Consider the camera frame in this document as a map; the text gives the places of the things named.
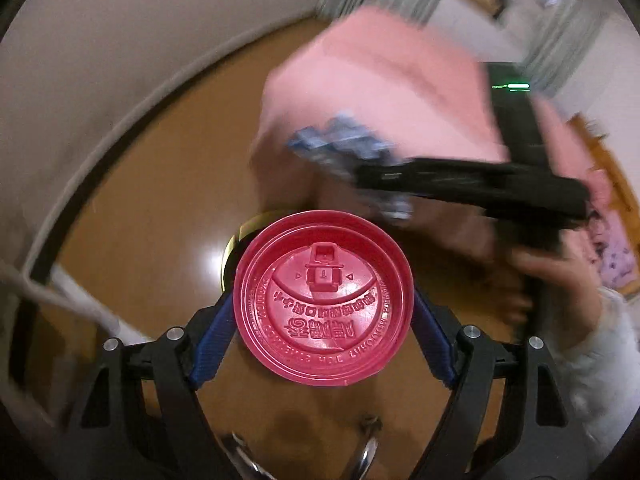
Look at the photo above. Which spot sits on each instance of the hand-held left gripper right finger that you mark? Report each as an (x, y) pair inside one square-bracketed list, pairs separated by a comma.
[(432, 340)]

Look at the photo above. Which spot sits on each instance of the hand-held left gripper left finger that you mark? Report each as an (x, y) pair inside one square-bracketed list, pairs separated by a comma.
[(212, 345)]

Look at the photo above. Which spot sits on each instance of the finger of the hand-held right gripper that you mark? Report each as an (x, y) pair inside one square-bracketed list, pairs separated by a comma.
[(430, 180)]

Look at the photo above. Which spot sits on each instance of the white bar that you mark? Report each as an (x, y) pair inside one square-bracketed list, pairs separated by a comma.
[(75, 305)]

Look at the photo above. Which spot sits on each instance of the red plastic lid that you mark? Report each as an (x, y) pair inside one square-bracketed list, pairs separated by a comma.
[(322, 305)]

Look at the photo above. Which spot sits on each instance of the shiny metal frame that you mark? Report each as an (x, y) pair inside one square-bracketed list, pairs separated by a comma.
[(367, 452)]

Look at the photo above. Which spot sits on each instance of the gold round container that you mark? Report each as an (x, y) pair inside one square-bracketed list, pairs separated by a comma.
[(240, 245)]

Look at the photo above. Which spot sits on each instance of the blue white wrapper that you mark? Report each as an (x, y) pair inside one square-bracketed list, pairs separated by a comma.
[(340, 137)]

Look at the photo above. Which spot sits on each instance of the person's right hand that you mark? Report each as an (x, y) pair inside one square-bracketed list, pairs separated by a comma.
[(565, 280)]

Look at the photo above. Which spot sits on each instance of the purple patterned cloth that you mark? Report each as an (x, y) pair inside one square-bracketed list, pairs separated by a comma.
[(617, 255)]

